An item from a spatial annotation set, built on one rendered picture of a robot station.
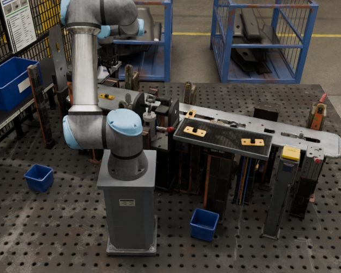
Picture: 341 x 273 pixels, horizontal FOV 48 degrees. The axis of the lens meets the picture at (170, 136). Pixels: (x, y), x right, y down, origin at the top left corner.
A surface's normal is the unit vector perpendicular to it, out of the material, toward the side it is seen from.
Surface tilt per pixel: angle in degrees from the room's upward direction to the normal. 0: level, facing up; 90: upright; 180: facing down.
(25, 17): 90
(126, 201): 90
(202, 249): 0
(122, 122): 8
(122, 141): 90
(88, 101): 60
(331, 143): 0
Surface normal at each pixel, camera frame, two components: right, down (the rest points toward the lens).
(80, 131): 0.02, 0.07
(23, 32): 0.94, 0.22
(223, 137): 0.01, -0.80
